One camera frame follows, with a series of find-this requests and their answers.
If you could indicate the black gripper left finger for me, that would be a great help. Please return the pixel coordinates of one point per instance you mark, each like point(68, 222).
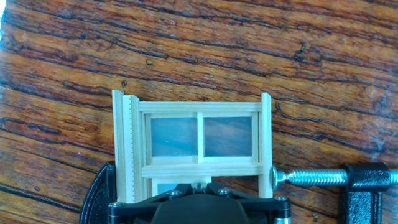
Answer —
point(140, 205)

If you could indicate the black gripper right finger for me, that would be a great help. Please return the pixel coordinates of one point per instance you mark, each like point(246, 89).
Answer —
point(261, 207)

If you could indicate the small sliding window sash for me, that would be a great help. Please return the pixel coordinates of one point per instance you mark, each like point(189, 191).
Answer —
point(164, 186)

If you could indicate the black metal C-clamp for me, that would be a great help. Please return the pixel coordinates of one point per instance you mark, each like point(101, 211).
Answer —
point(360, 199)

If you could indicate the wood-grain table mat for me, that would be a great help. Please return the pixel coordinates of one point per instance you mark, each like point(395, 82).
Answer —
point(217, 46)

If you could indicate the miniature wooden window frame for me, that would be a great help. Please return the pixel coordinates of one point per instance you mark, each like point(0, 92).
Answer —
point(199, 107)

